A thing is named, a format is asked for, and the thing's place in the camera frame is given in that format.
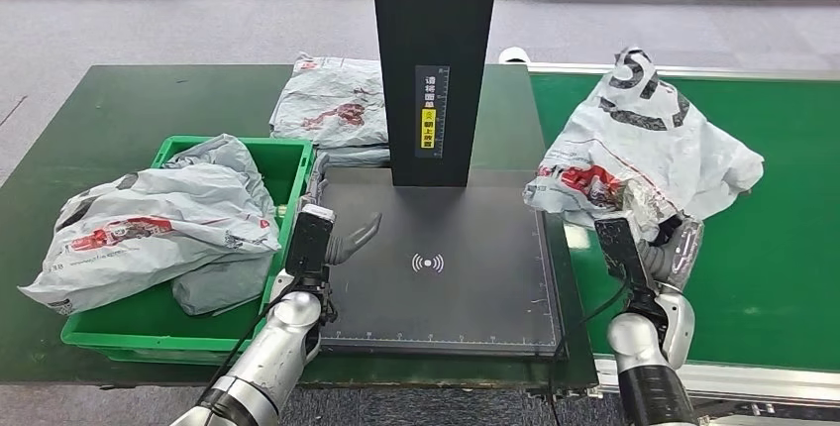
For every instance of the black inbound scanner machine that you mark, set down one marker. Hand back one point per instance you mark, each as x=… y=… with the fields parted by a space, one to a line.
x=433 y=49

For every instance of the small plain grey parcel bag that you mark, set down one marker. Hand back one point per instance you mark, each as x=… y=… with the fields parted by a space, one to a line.
x=223 y=285

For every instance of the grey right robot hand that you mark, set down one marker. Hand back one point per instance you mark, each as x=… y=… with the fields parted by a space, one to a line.
x=682 y=252

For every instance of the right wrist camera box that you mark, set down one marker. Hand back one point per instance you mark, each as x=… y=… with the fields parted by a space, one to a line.
x=617 y=252

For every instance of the white parcel with SF print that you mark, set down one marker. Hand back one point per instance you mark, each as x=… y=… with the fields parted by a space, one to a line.
x=656 y=141

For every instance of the flat grey parcel bag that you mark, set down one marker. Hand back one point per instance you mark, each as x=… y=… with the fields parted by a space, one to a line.
x=354 y=157

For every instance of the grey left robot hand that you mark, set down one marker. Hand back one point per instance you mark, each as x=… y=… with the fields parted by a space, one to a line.
x=354 y=239

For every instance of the green conveyor belt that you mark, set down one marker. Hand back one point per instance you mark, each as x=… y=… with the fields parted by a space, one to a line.
x=774 y=278

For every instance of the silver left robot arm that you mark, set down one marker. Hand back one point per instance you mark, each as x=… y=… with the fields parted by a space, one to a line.
x=275 y=351

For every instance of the grey parcel with red print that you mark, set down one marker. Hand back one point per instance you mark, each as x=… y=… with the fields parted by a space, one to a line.
x=328 y=101

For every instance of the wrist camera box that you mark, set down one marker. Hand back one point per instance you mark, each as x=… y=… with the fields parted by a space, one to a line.
x=617 y=252
x=308 y=242

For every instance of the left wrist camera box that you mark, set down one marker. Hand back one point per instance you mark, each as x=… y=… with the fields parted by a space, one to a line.
x=308 y=242

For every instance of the black and yellow label sticker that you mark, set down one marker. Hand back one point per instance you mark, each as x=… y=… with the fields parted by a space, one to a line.
x=431 y=127

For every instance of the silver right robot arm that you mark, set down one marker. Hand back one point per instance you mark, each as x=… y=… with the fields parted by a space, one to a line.
x=643 y=357

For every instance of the green plastic crate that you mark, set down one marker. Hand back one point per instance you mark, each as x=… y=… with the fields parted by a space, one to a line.
x=289 y=167

